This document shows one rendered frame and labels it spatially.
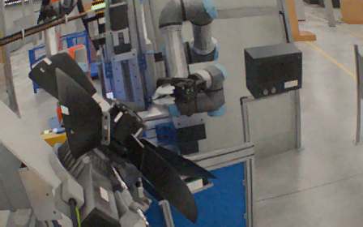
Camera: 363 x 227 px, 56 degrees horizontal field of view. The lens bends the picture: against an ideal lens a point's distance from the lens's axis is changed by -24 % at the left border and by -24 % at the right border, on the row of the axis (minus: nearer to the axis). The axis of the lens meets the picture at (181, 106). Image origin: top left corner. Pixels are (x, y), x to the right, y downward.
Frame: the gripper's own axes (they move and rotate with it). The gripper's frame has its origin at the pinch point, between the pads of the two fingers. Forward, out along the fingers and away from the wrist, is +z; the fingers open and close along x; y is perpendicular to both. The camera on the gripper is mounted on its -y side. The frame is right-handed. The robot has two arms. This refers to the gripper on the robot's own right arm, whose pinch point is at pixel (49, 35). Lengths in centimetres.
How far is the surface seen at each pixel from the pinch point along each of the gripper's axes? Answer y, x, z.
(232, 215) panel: -15, -68, 100
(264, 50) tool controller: -16, -90, 24
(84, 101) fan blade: -76, -18, 16
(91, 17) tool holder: -55, -22, -4
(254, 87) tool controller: -17, -82, 38
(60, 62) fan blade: -46.5, -9.5, 8.2
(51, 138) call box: -19.3, 4.7, 41.2
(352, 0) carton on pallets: 874, -873, 58
